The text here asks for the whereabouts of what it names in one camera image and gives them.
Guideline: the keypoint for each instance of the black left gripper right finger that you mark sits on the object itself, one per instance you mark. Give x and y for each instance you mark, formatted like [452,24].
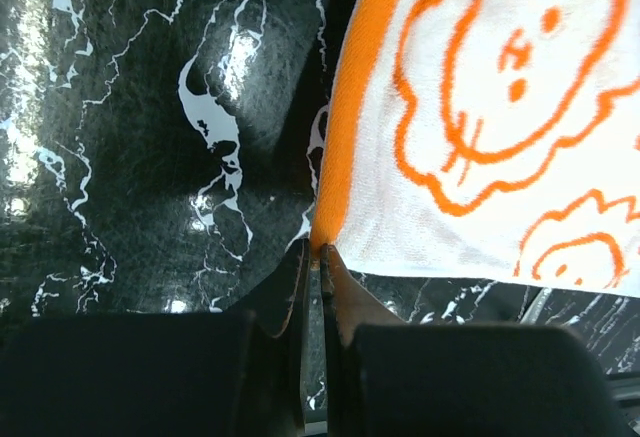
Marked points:
[387,377]

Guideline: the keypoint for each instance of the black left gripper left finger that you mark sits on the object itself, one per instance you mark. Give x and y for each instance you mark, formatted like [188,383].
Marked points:
[234,373]

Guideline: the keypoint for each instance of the orange and white towel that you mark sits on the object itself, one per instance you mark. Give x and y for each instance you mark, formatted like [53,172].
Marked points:
[492,139]

